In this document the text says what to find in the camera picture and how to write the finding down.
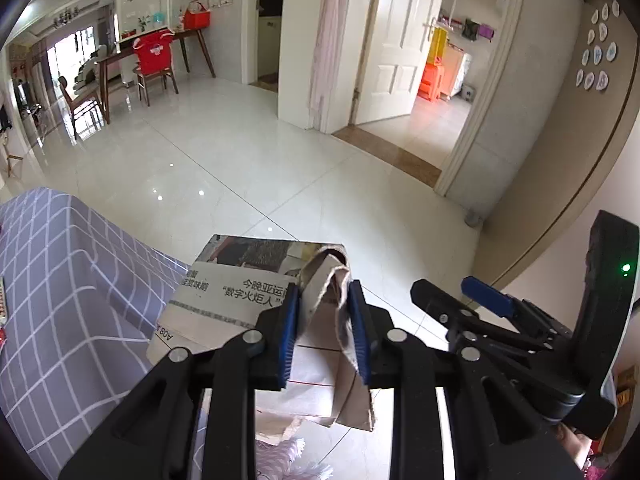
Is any grey checked tablecloth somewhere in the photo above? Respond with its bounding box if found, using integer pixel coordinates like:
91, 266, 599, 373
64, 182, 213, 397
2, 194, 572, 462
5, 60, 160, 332
0, 187, 211, 480

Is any orange plastic stool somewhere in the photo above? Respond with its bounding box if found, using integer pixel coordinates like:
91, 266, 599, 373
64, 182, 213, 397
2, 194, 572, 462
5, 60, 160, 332
419, 62, 446, 102

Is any white panel door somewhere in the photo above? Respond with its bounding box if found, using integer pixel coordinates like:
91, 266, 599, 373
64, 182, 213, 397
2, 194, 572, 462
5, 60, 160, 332
352, 0, 448, 126

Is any white hanging garment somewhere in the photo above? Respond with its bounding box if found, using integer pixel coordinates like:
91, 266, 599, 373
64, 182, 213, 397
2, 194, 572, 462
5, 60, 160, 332
307, 0, 346, 121

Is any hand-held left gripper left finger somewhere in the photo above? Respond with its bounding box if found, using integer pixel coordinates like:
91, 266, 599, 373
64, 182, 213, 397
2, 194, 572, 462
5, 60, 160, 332
59, 284, 301, 480

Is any white pink patterned bag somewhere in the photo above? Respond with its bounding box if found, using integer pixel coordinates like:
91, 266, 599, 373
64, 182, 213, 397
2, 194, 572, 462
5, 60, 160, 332
255, 435, 333, 480

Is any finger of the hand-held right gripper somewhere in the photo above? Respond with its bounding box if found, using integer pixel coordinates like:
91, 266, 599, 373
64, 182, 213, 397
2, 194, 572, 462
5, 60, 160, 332
410, 279, 551, 356
460, 276, 571, 341

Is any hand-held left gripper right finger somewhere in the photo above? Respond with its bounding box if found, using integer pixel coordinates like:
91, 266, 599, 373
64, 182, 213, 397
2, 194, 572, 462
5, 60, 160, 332
348, 280, 586, 480

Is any yellow plastic stool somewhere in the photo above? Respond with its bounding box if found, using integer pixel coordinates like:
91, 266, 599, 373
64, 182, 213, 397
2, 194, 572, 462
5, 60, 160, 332
429, 27, 447, 65

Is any dark wooden dining table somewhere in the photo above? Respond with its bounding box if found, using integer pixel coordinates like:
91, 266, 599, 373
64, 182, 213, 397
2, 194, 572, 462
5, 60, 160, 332
95, 27, 217, 126

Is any person's right hand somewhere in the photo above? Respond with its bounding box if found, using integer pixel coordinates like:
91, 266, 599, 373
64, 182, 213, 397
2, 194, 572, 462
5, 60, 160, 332
556, 425, 593, 471

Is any red chair cover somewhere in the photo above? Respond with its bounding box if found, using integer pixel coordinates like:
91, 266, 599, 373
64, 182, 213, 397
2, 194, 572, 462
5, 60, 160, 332
132, 31, 174, 77

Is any white appliance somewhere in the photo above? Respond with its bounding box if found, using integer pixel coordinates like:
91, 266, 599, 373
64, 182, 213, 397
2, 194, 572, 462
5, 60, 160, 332
257, 14, 281, 81

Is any group of decorated paper plates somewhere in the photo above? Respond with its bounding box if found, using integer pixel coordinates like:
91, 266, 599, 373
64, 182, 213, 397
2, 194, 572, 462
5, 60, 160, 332
575, 0, 621, 92

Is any brown cardboard strip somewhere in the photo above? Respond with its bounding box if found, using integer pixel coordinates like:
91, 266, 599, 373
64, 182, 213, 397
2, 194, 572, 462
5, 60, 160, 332
295, 244, 381, 433

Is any wooden chair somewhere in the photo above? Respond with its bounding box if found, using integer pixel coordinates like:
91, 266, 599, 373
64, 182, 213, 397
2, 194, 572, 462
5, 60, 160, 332
57, 76, 103, 138
132, 31, 179, 107

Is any brown cardboard box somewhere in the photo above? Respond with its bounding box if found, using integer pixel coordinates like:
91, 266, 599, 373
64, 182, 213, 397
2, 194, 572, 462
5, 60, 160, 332
600, 365, 638, 453

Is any red basket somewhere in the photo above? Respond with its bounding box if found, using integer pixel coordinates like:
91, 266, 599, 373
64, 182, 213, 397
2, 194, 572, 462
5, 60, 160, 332
182, 1, 212, 31

